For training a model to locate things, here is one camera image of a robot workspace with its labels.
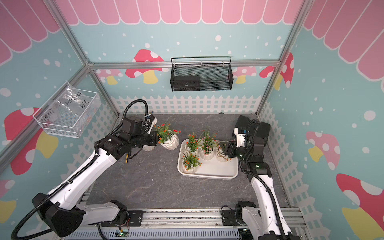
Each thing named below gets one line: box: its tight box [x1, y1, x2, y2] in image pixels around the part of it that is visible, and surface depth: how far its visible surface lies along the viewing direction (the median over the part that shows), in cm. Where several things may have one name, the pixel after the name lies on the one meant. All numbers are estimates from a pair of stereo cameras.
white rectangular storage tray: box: [177, 139, 239, 180], surface depth 94 cm
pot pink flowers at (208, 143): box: [200, 126, 218, 160], surface depth 89 cm
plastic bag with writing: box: [48, 81, 98, 128], surface depth 74 cm
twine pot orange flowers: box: [181, 153, 203, 174], surface depth 84 cm
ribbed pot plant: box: [154, 122, 182, 151], surface depth 74 cm
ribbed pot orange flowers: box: [185, 132, 204, 156], surface depth 91 cm
